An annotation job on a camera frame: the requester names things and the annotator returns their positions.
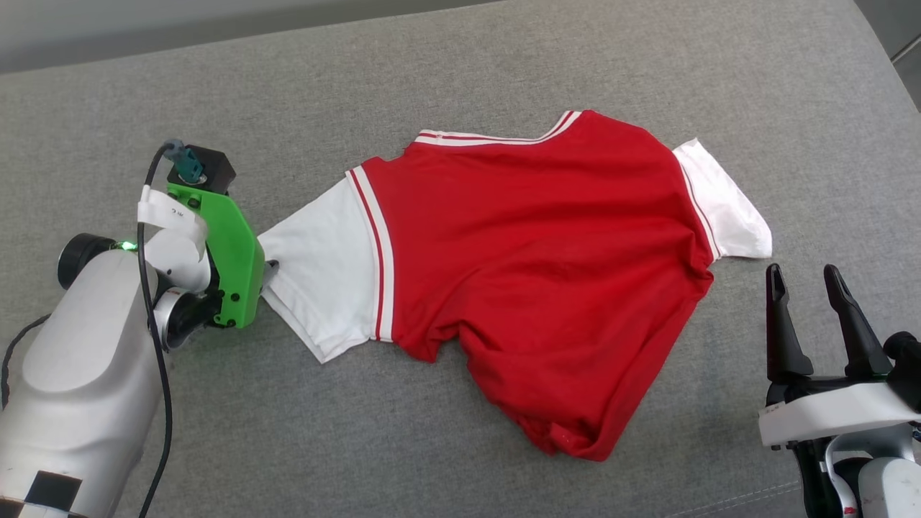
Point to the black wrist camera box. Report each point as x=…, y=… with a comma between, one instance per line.
x=212, y=169
x=908, y=367

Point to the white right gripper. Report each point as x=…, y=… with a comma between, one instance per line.
x=827, y=414

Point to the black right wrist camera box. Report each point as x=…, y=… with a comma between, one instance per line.
x=908, y=367

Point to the red and white shirt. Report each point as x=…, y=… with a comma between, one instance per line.
x=540, y=273

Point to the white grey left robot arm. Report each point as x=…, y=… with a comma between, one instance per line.
x=79, y=374

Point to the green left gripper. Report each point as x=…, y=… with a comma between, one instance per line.
x=234, y=259

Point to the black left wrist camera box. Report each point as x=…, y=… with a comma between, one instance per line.
x=212, y=169

